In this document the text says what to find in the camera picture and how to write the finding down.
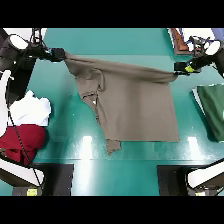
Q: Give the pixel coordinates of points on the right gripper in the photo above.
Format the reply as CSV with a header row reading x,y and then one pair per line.
x,y
181,67

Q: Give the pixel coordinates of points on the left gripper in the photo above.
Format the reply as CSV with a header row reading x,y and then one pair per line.
x,y
57,54

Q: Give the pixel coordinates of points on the brown T-shirt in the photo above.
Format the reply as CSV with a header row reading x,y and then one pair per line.
x,y
133,106

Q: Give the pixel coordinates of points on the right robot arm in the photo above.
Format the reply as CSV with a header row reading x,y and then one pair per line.
x,y
213,53

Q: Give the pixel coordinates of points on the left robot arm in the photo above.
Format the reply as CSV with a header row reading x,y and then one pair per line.
x,y
16,60

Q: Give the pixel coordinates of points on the green garment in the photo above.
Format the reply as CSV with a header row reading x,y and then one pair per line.
x,y
213,110

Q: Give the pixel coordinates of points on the white garment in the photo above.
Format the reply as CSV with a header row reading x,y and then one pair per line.
x,y
30,108

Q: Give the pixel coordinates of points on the red garment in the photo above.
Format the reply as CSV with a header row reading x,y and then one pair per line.
x,y
23,140

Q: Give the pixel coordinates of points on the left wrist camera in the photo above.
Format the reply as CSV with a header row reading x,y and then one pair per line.
x,y
36,38

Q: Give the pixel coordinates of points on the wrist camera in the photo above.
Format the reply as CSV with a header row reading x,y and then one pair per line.
x,y
36,38
197,45

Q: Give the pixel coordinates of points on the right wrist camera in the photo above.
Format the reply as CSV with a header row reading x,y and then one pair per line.
x,y
197,45

